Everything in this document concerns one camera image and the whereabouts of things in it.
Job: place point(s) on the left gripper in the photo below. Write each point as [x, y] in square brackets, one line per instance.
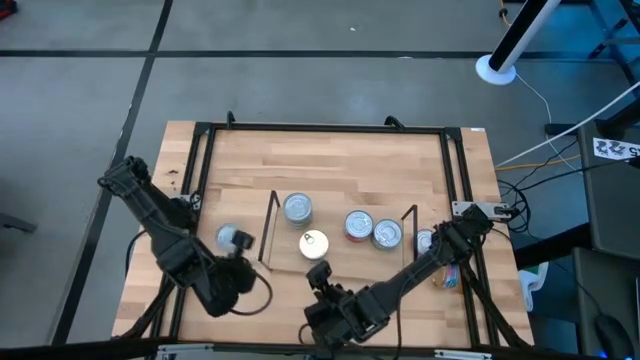
[230, 287]

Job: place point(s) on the black desk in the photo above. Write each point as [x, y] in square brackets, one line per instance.
[600, 290]
[610, 200]

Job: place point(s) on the silver top seafood can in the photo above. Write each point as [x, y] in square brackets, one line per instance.
[424, 242]

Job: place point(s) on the black frame clamp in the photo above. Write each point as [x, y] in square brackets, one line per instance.
[394, 122]
[230, 119]

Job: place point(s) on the red label seafood can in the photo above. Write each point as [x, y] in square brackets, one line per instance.
[358, 224]

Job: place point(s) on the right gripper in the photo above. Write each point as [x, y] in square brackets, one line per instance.
[340, 317]

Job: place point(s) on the white green bag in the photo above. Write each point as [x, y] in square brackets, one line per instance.
[531, 285]

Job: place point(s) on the gold top seafood can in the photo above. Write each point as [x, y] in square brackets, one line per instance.
[314, 245]

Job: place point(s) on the printed paper tag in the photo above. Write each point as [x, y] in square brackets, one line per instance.
[612, 148]

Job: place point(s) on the black computer mouse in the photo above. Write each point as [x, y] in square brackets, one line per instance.
[614, 337]

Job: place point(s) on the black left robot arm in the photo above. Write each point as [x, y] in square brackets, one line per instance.
[150, 215]

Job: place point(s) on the red object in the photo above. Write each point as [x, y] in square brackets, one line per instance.
[6, 9]

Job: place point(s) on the grey chair leg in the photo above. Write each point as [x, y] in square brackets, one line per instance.
[17, 223]

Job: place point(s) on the black desk foot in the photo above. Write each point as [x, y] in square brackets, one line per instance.
[550, 247]
[560, 129]

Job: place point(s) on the silver arm base bracket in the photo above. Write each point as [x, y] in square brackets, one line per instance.
[187, 199]
[462, 207]

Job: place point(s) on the silver crossbar bracket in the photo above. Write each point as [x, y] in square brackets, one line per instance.
[185, 352]
[462, 355]

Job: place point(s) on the black metal table legs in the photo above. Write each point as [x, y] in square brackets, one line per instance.
[606, 35]

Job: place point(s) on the black table frame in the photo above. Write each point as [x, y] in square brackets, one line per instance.
[325, 128]

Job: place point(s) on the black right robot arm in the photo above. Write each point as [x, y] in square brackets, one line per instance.
[415, 280]

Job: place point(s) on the pale label seafood can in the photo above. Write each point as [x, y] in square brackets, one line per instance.
[387, 234]

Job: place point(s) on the black rig crossbar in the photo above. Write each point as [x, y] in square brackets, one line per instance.
[75, 350]

